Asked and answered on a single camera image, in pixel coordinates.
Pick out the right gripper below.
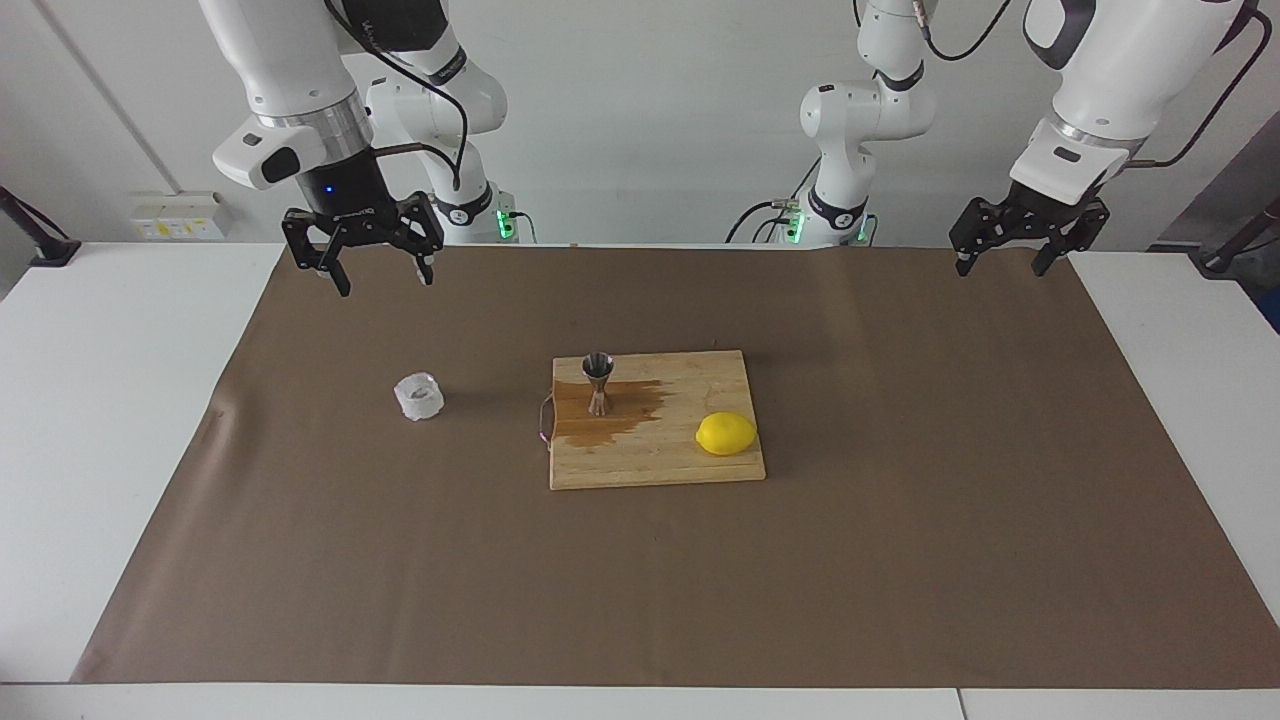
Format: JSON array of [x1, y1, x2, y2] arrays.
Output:
[[281, 148, 446, 299]]

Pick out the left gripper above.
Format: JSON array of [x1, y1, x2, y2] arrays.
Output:
[[948, 178, 1112, 279]]

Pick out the clear glass cup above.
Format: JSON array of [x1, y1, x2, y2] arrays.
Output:
[[392, 371, 446, 423]]

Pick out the metal jigger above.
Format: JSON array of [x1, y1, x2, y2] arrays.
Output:
[[581, 351, 616, 418]]

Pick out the wooden cutting board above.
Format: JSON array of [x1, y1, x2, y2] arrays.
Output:
[[537, 349, 768, 492]]

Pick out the yellow lemon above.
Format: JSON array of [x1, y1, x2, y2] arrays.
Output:
[[695, 410, 759, 458]]

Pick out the white wall socket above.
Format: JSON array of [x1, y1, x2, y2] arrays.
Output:
[[129, 191, 232, 242]]

